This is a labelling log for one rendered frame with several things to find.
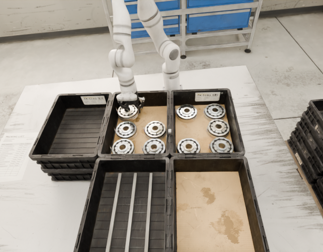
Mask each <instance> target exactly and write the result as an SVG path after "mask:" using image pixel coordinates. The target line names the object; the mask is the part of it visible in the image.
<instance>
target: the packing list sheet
mask: <svg viewBox="0 0 323 252"><path fill-rule="evenodd" d="M38 134H39V132H27V133H5V134H4V136H3V138H2V139H1V141H0V182H9V181H18V180H22V179H23V176H24V173H25V170H26V167H27V164H28V161H29V153H30V151H31V148H32V146H33V144H34V142H35V140H36V138H37V136H38Z"/></svg>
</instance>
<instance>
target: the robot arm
mask: <svg viewBox="0 0 323 252"><path fill-rule="evenodd" d="M112 7H113V39H114V41H115V42H117V43H120V44H122V45H123V46H124V48H125V49H113V50H111V51H110V52H109V56H108V59H109V63H110V65H111V67H112V69H113V70H114V72H115V73H116V75H117V77H118V80H119V84H120V90H121V94H119V95H117V102H118V104H119V105H120V106H121V108H122V109H126V110H127V112H128V111H129V110H130V107H129V105H134V106H135V107H136V108H137V113H138V115H139V114H140V112H141V110H140V109H142V108H143V105H144V102H145V97H143V98H141V97H139V96H138V92H137V87H136V83H135V79H134V74H133V71H132V70H131V69H130V68H131V67H132V66H133V65H134V62H135V56H134V52H133V48H132V42H131V18H130V15H129V12H128V10H127V8H126V5H125V2H124V0H112ZM137 14H138V17H139V19H140V21H141V23H142V24H143V26H144V28H145V29H146V31H147V33H148V34H149V36H150V37H151V39H152V40H153V43H154V45H155V47H156V50H157V52H158V54H159V55H160V56H161V57H163V58H164V59H165V63H164V64H163V65H162V71H163V79H164V88H165V90H168V91H170V92H171V91H172V90H180V79H179V66H180V48H179V46H178V45H176V44H175V43H173V42H172V41H170V40H169V38H168V37H167V36H166V34H165V32H164V30H163V19H162V16H161V14H160V12H159V10H158V8H157V6H156V4H155V2H154V0H138V5H137ZM139 100H140V102H141V104H140V105H139V103H138V101H139ZM123 101H124V102H125V103H126V105H125V104H124V103H123Z"/></svg>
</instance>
